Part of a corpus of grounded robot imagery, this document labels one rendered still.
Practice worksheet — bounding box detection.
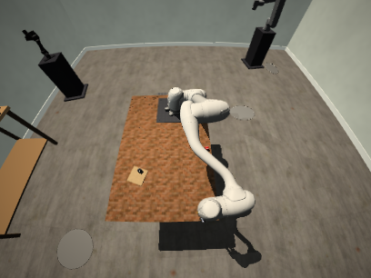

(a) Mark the tan square mat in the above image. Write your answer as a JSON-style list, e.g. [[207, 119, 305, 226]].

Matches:
[[127, 166, 148, 186]]

